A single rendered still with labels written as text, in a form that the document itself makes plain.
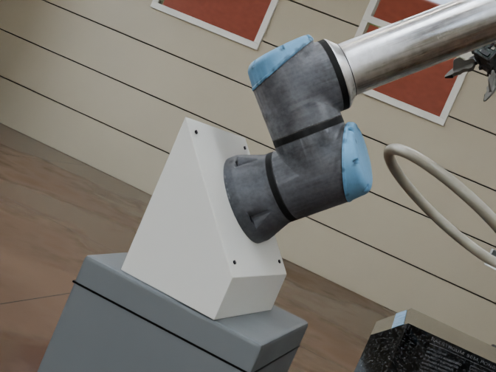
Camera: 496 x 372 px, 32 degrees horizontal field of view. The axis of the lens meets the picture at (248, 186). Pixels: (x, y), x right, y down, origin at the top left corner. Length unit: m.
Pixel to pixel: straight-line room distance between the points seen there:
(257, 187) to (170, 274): 0.25
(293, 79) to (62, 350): 0.70
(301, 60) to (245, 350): 0.57
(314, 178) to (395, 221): 7.12
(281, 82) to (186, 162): 0.24
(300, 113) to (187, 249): 0.34
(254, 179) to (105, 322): 0.41
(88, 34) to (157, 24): 0.83
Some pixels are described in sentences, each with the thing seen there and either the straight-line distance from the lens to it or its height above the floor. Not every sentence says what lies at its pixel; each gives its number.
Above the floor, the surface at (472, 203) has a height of 1.24.
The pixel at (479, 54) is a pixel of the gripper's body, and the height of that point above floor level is 1.63.
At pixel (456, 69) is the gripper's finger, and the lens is 2.57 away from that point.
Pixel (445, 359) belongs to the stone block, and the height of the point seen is 0.81.
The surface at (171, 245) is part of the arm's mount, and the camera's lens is 1.67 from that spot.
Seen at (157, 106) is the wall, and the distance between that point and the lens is 9.55.
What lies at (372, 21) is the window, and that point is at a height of 2.59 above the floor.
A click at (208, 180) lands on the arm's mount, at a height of 1.08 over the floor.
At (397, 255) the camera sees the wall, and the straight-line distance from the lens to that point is 8.81.
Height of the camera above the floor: 1.23
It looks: 4 degrees down
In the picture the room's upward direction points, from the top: 23 degrees clockwise
